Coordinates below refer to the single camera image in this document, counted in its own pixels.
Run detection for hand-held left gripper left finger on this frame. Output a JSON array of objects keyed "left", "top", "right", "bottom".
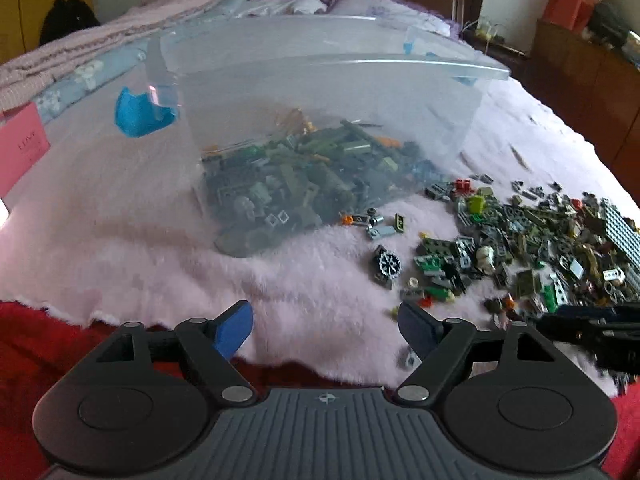
[{"left": 95, "top": 300, "right": 258, "bottom": 406}]

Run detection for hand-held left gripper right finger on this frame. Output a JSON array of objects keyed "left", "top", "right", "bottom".
[{"left": 395, "top": 301, "right": 556, "bottom": 406}]

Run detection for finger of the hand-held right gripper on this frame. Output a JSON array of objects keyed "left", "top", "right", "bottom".
[
  {"left": 536, "top": 314, "right": 640, "bottom": 376},
  {"left": 556, "top": 302, "right": 640, "bottom": 318}
]

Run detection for toy brick pile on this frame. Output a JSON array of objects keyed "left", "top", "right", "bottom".
[{"left": 342, "top": 175, "right": 640, "bottom": 366}]

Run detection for heap of binned toy bricks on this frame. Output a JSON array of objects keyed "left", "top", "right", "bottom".
[{"left": 200, "top": 107, "right": 441, "bottom": 256}]

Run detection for clear plastic storage bin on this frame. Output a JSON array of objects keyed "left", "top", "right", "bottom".
[{"left": 115, "top": 12, "right": 512, "bottom": 258}]

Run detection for black toy gear wheel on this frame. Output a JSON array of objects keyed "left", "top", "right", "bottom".
[{"left": 371, "top": 245, "right": 402, "bottom": 291}]

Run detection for grey studded toy baseplate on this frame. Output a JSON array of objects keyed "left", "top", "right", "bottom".
[{"left": 602, "top": 200, "right": 640, "bottom": 256}]

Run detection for brown wooden cabinet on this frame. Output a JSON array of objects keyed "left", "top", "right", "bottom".
[{"left": 520, "top": 20, "right": 640, "bottom": 176}]

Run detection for wooden nightstand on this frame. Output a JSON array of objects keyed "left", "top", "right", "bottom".
[{"left": 460, "top": 30, "right": 531, "bottom": 81}]

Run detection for pink cardboard box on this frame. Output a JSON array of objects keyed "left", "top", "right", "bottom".
[{"left": 0, "top": 102, "right": 51, "bottom": 201}]

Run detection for dark bag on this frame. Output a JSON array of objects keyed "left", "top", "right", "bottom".
[{"left": 587, "top": 2, "right": 631, "bottom": 51}]

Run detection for blue floral bedsheet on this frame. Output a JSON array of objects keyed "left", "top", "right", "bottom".
[{"left": 35, "top": 0, "right": 251, "bottom": 126}]

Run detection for red paper bag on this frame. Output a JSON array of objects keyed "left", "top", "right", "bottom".
[{"left": 542, "top": 0, "right": 596, "bottom": 36}]

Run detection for white pillow purple frill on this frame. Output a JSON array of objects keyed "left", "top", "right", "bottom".
[{"left": 327, "top": 0, "right": 461, "bottom": 36}]

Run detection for plain white pillow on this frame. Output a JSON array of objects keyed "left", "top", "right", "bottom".
[{"left": 235, "top": 0, "right": 328, "bottom": 18}]

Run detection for pink quilt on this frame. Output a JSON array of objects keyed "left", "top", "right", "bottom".
[{"left": 0, "top": 0, "right": 241, "bottom": 111}]

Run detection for black bag on wardrobe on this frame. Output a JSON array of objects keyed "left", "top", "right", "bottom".
[{"left": 40, "top": 0, "right": 101, "bottom": 46}]

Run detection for yellow wooden wardrobe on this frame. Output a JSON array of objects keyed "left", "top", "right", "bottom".
[{"left": 0, "top": 0, "right": 93, "bottom": 66}]

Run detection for white chargers and cables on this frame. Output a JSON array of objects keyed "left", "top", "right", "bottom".
[{"left": 467, "top": 17, "right": 501, "bottom": 41}]

